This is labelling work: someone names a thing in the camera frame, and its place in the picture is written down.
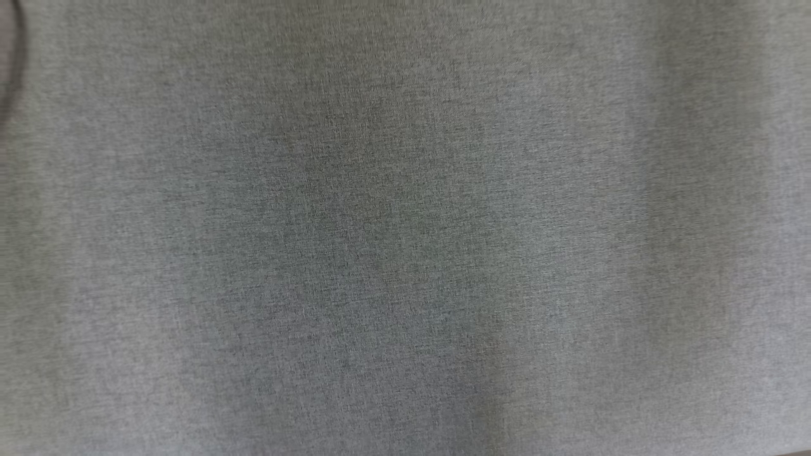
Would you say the grey fabric sofa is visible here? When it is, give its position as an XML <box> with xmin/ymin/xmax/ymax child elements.
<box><xmin>0</xmin><ymin>0</ymin><xmax>811</xmax><ymax>456</ymax></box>

